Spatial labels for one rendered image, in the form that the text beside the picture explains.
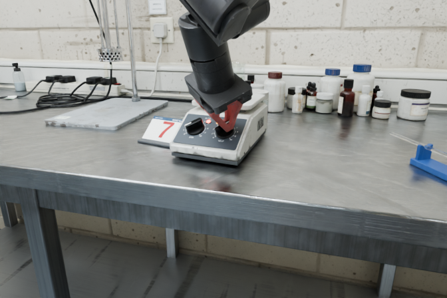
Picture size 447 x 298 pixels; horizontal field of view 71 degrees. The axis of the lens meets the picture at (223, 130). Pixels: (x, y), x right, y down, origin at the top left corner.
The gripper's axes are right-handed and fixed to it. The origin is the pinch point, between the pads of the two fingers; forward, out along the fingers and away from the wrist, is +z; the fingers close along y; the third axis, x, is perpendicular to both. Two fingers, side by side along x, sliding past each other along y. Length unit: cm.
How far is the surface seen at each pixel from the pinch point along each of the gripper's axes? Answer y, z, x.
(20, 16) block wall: 111, 3, 29
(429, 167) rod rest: -22.6, 7.9, -22.3
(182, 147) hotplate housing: 2.2, 1.6, 8.1
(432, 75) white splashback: 2, 25, -65
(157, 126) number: 15.6, 5.8, 9.1
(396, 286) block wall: -22, 94, -40
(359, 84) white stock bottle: 8.9, 20.9, -44.0
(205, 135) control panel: 1.6, 1.2, 3.7
